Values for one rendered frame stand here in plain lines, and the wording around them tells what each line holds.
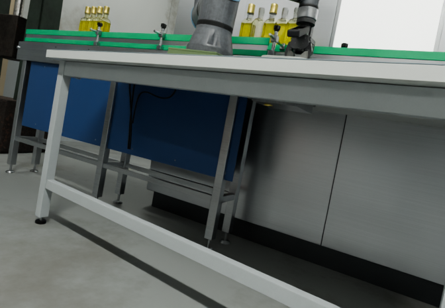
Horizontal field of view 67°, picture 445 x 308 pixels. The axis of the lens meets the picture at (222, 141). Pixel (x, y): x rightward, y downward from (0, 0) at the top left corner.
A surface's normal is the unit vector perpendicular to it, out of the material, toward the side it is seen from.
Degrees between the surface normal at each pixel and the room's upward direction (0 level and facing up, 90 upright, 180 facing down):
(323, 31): 90
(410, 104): 90
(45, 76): 90
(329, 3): 90
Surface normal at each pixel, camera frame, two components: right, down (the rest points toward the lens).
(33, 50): -0.47, -0.05
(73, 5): 0.81, 0.18
